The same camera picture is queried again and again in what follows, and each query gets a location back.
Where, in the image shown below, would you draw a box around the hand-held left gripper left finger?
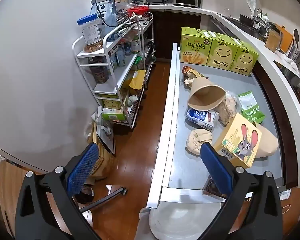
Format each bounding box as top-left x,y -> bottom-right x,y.
15,142 -> 102,240

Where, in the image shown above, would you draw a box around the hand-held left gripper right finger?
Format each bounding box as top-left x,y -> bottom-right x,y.
200,142 -> 283,240

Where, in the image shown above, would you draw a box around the blue white tissue packet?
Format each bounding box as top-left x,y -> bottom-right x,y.
186,108 -> 219,132

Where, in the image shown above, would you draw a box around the large brown paper cup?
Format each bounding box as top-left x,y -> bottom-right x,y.
187,78 -> 227,111

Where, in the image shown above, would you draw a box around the printed brown paper bag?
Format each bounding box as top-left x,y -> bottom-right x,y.
89,142 -> 115,180

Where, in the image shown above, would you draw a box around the dark brown packet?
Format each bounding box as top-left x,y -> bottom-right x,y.
202,175 -> 227,197

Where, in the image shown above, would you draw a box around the crumpled brown paper ball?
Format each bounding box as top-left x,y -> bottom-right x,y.
185,128 -> 213,156

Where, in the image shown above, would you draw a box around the yellow cartoon rabbit box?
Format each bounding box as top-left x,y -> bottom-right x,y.
212,112 -> 262,168

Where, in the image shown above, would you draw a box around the office chair base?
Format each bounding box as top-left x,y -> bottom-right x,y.
79,187 -> 128,213

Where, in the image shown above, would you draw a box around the white plastic bag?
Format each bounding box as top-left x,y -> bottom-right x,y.
84,106 -> 114,143

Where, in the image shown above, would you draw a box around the clear bag with brown paper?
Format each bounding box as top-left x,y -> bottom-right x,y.
216,94 -> 242,126

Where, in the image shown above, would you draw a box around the green white carton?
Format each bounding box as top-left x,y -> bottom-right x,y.
102,107 -> 125,121

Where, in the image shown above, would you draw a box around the white plate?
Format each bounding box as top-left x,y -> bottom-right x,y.
149,201 -> 230,240

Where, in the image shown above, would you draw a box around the green white snack pouch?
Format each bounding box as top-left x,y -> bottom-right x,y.
237,91 -> 266,125

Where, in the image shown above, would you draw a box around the white metal shelf cart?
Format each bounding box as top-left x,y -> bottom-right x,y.
72,17 -> 155,129

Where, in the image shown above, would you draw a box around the crumpled brown paper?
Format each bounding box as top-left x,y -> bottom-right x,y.
184,77 -> 198,89

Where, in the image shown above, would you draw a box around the clear jar dark contents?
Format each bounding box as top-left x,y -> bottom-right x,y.
90,55 -> 110,84

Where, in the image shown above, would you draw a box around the orange snack wrapper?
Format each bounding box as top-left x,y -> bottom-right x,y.
181,65 -> 205,80

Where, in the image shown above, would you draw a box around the yellow bag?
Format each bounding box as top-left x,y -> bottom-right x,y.
129,70 -> 147,89

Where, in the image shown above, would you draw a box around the green snack box smiling face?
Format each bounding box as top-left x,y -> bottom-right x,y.
206,31 -> 240,71
230,37 -> 260,77

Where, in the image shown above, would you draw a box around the green snack box fries picture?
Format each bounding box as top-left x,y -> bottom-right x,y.
180,27 -> 213,66

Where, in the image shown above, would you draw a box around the white kitchen counter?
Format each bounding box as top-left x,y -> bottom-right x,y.
147,4 -> 300,188

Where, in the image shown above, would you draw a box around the clear jar blue lid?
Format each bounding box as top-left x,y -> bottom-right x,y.
77,14 -> 104,53

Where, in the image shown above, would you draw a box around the metal grater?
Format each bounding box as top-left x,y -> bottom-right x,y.
287,44 -> 300,67

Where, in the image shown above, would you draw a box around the clear container yellow contents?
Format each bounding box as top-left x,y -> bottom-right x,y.
265,30 -> 282,53

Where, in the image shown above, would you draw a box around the orange cutting board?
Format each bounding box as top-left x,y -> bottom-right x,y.
275,24 -> 294,53

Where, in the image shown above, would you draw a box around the blue coffee bag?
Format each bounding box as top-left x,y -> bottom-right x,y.
90,0 -> 118,28

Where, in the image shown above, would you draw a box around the red lid container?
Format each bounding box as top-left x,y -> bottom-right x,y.
127,6 -> 150,17

